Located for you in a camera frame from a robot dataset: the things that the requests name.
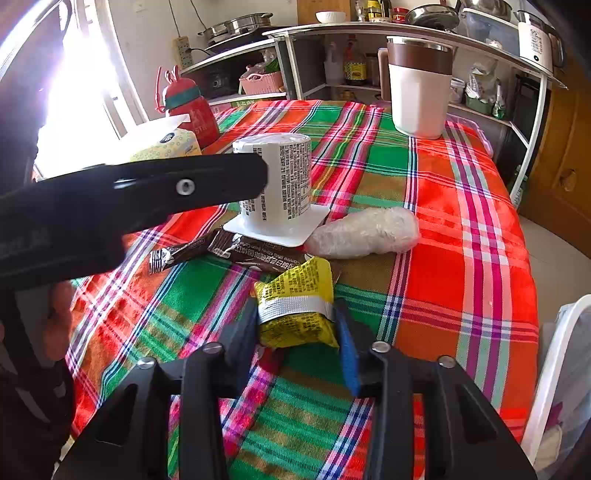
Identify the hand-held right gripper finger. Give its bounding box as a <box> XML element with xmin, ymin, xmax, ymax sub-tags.
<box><xmin>0</xmin><ymin>153</ymin><xmax>270</xmax><ymax>241</ymax></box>

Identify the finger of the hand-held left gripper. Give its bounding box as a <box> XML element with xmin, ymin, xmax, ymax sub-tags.
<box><xmin>53</xmin><ymin>300</ymin><xmax>260</xmax><ymax>480</ymax></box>
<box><xmin>334</xmin><ymin>300</ymin><xmax>539</xmax><ymax>480</ymax></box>

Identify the yellow snack packet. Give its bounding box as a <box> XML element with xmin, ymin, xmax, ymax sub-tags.
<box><xmin>253</xmin><ymin>257</ymin><xmax>341</xmax><ymax>350</ymax></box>

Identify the white yogurt cup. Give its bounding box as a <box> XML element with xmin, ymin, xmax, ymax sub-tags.
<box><xmin>223</xmin><ymin>134</ymin><xmax>332</xmax><ymax>246</ymax></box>

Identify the white trash bin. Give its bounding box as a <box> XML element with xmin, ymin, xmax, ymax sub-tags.
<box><xmin>522</xmin><ymin>294</ymin><xmax>591</xmax><ymax>472</ymax></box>

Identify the person's left hand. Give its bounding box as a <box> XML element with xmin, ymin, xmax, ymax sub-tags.
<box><xmin>46</xmin><ymin>281</ymin><xmax>76</xmax><ymax>363</ymax></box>

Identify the yellow tissue pack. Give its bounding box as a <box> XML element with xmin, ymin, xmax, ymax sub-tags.
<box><xmin>121</xmin><ymin>115</ymin><xmax>203</xmax><ymax>163</ymax></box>

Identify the small brown sachet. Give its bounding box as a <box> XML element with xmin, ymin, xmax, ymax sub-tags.
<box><xmin>150</xmin><ymin>233</ymin><xmax>222</xmax><ymax>274</ymax></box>

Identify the red antler bottle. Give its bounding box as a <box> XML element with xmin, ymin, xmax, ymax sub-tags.
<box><xmin>156</xmin><ymin>65</ymin><xmax>221</xmax><ymax>149</ymax></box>

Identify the large brown sachet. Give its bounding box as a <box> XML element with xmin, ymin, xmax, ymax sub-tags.
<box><xmin>208</xmin><ymin>228</ymin><xmax>343</xmax><ymax>278</ymax></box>

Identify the black appliance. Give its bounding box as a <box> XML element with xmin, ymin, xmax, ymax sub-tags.
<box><xmin>198</xmin><ymin>65</ymin><xmax>245</xmax><ymax>100</ymax></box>

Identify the clear plastic bag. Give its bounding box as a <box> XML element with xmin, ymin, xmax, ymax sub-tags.
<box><xmin>305</xmin><ymin>206</ymin><xmax>421</xmax><ymax>259</ymax></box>

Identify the pink basket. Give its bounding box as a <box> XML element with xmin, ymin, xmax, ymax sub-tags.
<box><xmin>239</xmin><ymin>69</ymin><xmax>285</xmax><ymax>96</ymax></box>

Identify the white power strip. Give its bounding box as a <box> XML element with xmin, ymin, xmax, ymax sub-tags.
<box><xmin>173</xmin><ymin>36</ymin><xmax>195</xmax><ymax>70</ymax></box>

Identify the low white side shelf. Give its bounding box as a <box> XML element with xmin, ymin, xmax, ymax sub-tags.
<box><xmin>180</xmin><ymin>39</ymin><xmax>288</xmax><ymax>108</ymax></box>

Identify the plaid tablecloth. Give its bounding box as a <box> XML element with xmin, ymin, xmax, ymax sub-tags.
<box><xmin>65</xmin><ymin>99</ymin><xmax>541</xmax><ymax>480</ymax></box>

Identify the black induction cooker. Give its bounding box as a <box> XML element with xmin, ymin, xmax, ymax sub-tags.
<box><xmin>205</xmin><ymin>32</ymin><xmax>274</xmax><ymax>51</ymax></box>

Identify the steel steamer pot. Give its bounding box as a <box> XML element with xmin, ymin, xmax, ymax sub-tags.
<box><xmin>198</xmin><ymin>13</ymin><xmax>273</xmax><ymax>42</ymax></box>

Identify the white plastic jug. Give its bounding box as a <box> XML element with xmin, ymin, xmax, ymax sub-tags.
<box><xmin>323</xmin><ymin>44</ymin><xmax>345</xmax><ymax>86</ymax></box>

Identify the cooking oil bottle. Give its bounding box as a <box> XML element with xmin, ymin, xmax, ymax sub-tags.
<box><xmin>344</xmin><ymin>34</ymin><xmax>370</xmax><ymax>86</ymax></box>

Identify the wooden cutting board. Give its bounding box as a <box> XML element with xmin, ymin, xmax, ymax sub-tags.
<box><xmin>297</xmin><ymin>0</ymin><xmax>352</xmax><ymax>14</ymax></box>

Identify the clear bin liner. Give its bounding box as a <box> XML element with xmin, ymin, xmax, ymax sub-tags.
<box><xmin>540</xmin><ymin>305</ymin><xmax>591</xmax><ymax>472</ymax></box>

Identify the white mug with brown lid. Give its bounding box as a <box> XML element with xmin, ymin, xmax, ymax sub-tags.
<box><xmin>379</xmin><ymin>36</ymin><xmax>454</xmax><ymax>139</ymax></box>

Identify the clear plastic storage box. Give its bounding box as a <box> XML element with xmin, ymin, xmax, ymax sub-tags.
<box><xmin>444</xmin><ymin>115</ymin><xmax>496</xmax><ymax>158</ymax></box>

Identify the white metal shelf rack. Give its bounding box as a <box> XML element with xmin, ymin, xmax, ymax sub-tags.
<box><xmin>263</xmin><ymin>21</ymin><xmax>570</xmax><ymax>195</ymax></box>

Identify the green basket with bags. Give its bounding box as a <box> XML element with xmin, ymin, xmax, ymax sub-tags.
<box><xmin>464</xmin><ymin>60</ymin><xmax>502</xmax><ymax>116</ymax></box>

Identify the frying pan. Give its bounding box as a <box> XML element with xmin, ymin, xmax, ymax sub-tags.
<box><xmin>405</xmin><ymin>4</ymin><xmax>462</xmax><ymax>31</ymax></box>

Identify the wooden door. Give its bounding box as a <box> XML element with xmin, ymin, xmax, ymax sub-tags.
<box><xmin>517</xmin><ymin>60</ymin><xmax>591</xmax><ymax>259</ymax></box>

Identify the clear lidded plastic container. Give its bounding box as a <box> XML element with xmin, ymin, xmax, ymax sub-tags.
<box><xmin>459</xmin><ymin>8</ymin><xmax>520</xmax><ymax>56</ymax></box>

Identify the steel mixing bowl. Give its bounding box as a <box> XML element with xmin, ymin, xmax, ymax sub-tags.
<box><xmin>462</xmin><ymin>0</ymin><xmax>513</xmax><ymax>21</ymax></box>

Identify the white electric kettle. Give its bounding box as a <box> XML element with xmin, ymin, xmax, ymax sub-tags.
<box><xmin>516</xmin><ymin>10</ymin><xmax>565</xmax><ymax>73</ymax></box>

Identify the white window frame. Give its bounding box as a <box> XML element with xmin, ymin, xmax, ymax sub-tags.
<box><xmin>0</xmin><ymin>0</ymin><xmax>141</xmax><ymax>185</ymax></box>

